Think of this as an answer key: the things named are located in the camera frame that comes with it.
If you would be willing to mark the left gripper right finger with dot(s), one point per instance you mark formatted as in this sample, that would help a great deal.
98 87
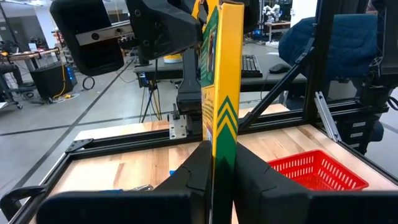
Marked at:
255 193

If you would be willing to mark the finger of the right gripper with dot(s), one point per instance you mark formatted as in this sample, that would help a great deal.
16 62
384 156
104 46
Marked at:
251 15
164 28

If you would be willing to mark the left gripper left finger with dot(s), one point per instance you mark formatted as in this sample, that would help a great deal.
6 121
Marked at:
199 174

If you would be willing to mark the yellow crayon box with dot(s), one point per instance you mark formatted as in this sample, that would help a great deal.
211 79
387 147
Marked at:
227 77

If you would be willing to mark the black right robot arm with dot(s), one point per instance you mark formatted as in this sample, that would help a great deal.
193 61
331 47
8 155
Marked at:
189 87

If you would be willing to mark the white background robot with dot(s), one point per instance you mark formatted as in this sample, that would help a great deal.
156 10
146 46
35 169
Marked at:
272 11

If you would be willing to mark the yellow round object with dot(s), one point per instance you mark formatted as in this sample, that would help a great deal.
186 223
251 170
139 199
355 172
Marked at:
173 58

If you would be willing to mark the black box on floor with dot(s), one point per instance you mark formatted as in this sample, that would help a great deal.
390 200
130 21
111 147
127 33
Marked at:
51 81

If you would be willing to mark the black keyboard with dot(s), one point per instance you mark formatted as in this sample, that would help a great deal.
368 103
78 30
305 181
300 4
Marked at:
250 65

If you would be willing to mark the black computer mouse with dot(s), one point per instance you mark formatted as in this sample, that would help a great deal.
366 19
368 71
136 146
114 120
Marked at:
280 68

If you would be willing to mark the cluttered workbench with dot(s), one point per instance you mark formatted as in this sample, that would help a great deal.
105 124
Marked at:
28 55

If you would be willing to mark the red mesh plastic basket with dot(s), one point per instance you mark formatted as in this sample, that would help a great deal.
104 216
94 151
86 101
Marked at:
317 169

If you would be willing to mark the dark grey desk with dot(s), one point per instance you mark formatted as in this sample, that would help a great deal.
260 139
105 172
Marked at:
273 84

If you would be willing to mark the blue office chair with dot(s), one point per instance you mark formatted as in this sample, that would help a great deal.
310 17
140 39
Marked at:
342 46

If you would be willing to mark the silver aluminium bar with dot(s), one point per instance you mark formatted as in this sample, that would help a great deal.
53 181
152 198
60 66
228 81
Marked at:
326 116

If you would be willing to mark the black drawer unit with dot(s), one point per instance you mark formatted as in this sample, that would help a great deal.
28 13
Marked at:
357 137

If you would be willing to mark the silver metal bracket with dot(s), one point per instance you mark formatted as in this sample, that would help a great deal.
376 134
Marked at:
178 127

